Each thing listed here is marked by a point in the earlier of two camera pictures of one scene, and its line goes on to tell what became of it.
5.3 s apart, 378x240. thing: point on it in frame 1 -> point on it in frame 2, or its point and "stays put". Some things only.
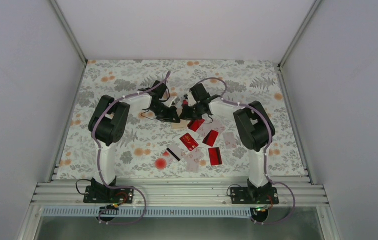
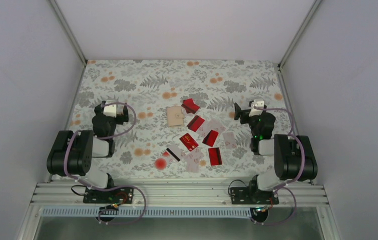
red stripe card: (195, 125) stays put
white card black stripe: (175, 152) stays put
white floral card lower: (192, 160) stays put
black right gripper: (184, 114) -> (238, 112)
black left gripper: (172, 113) -> (120, 119)
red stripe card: (215, 155) stays put
